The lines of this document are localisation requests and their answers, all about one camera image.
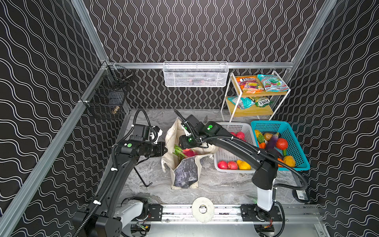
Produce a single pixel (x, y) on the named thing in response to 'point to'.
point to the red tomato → (282, 144)
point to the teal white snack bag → (244, 103)
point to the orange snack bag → (249, 85)
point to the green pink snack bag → (272, 83)
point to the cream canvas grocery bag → (183, 162)
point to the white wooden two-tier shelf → (254, 95)
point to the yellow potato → (289, 161)
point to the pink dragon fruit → (188, 152)
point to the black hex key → (146, 185)
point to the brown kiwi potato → (267, 136)
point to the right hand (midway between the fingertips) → (182, 144)
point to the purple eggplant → (272, 141)
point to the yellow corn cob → (257, 133)
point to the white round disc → (203, 209)
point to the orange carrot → (261, 140)
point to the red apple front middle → (232, 165)
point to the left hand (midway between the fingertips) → (170, 150)
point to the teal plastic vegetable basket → (294, 149)
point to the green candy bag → (262, 101)
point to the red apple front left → (222, 165)
